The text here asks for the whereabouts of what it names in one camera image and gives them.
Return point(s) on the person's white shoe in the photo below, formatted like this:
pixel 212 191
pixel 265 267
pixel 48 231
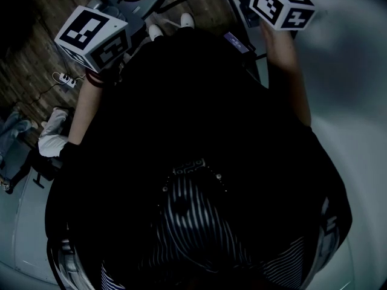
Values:
pixel 155 32
pixel 187 20

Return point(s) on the person's right forearm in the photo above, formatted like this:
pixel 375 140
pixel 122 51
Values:
pixel 287 71

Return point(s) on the dark red wrist bands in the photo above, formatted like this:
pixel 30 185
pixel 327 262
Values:
pixel 93 78

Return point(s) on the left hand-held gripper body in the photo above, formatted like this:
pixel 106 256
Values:
pixel 87 30

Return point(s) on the black white striped shirt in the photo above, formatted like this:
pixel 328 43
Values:
pixel 193 222

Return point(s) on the small black screen device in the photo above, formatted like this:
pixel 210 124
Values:
pixel 236 42

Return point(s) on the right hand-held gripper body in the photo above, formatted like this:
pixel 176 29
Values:
pixel 284 8

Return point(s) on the person's left white shoe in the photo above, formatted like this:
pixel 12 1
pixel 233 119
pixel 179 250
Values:
pixel 155 32

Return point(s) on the person's black garment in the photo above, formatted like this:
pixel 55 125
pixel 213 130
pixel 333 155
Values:
pixel 187 101

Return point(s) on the person's left forearm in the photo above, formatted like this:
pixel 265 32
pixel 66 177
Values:
pixel 83 110

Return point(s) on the green-tinted glass panel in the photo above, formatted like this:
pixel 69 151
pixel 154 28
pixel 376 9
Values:
pixel 362 207

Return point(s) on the person's right white shoe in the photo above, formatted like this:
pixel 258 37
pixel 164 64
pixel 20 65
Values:
pixel 187 20

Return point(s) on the white power strip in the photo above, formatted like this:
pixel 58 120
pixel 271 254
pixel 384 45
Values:
pixel 67 80

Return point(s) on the black office chair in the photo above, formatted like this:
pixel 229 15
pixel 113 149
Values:
pixel 42 168

